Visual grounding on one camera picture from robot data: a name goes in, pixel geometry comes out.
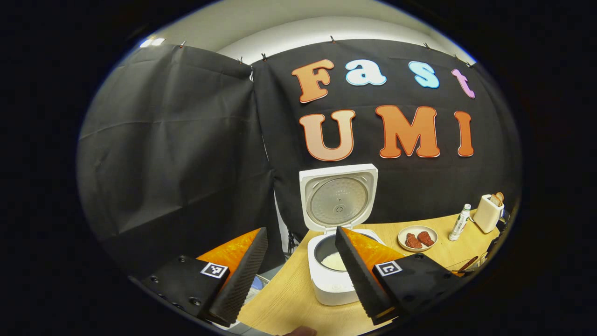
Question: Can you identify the white round plate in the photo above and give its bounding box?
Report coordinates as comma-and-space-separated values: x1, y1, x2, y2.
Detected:
398, 225, 438, 252

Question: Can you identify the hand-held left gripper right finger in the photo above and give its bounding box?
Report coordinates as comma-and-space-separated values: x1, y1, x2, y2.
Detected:
335, 226, 467, 326

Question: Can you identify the white rice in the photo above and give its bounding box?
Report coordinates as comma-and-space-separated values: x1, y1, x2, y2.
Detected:
321, 252, 348, 272

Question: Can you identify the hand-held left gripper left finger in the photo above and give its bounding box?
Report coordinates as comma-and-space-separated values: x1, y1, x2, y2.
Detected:
141, 227, 270, 328

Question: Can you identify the black backdrop cloth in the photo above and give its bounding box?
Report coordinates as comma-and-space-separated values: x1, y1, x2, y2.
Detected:
77, 39, 522, 280

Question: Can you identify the white green drink bottle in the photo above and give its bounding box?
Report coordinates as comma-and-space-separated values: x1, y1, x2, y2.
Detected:
448, 203, 472, 242

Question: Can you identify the white rice cooker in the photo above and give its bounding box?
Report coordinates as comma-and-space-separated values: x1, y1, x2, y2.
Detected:
299, 163, 388, 306

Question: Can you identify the black tripod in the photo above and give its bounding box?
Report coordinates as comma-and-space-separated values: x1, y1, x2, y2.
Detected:
285, 229, 301, 257

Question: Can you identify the white toaster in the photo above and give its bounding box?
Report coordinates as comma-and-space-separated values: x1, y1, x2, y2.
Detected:
473, 192, 505, 234

